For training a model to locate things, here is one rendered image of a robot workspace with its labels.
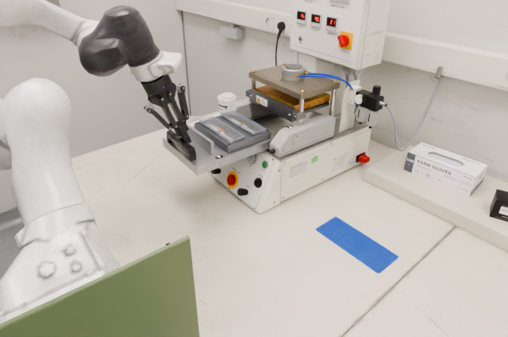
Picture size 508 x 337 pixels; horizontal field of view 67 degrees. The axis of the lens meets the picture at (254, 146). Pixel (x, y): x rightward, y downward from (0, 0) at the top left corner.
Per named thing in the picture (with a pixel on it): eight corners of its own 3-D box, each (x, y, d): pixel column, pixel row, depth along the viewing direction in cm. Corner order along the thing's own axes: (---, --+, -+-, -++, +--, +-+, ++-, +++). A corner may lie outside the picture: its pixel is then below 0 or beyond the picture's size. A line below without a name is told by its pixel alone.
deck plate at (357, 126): (308, 96, 168) (308, 94, 167) (373, 124, 143) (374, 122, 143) (219, 123, 143) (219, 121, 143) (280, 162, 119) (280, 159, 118)
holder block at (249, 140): (235, 117, 137) (234, 110, 135) (271, 137, 123) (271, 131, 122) (194, 129, 128) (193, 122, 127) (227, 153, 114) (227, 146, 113)
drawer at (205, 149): (237, 125, 140) (237, 104, 136) (277, 148, 125) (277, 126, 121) (163, 148, 124) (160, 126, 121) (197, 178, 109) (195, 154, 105)
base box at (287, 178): (305, 132, 175) (308, 97, 167) (373, 167, 149) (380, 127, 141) (204, 170, 147) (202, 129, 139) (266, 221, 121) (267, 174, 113)
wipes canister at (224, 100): (229, 118, 188) (228, 89, 181) (240, 124, 183) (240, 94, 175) (215, 123, 183) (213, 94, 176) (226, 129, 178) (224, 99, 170)
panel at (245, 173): (207, 171, 145) (223, 125, 141) (255, 211, 124) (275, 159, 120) (202, 171, 144) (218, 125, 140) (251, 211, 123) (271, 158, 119)
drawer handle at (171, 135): (172, 140, 121) (171, 128, 119) (196, 159, 111) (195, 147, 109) (166, 142, 120) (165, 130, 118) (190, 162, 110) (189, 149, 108)
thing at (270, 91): (289, 88, 148) (291, 64, 144) (332, 106, 133) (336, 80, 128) (254, 98, 139) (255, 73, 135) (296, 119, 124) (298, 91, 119)
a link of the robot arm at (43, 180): (60, 197, 62) (9, 65, 65) (14, 233, 71) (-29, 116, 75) (117, 183, 71) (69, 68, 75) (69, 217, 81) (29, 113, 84)
